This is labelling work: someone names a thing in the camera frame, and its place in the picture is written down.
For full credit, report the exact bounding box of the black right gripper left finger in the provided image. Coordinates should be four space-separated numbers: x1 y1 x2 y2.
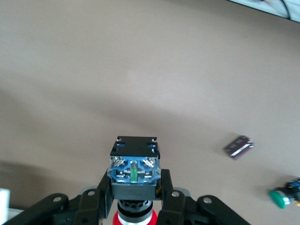
0 169 113 225

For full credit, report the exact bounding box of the red push button switch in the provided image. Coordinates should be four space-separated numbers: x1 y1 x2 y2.
107 135 163 225

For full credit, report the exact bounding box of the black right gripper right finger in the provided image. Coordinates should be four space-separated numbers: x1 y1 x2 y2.
156 168 252 225

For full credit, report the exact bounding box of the white drawer cabinet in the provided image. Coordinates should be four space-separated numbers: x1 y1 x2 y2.
0 187 11 210

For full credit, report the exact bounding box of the green push button switch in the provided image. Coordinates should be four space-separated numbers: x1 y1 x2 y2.
269 178 300 210

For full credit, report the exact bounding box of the dark purple cylindrical capacitor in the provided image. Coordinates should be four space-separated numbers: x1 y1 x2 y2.
224 135 255 160

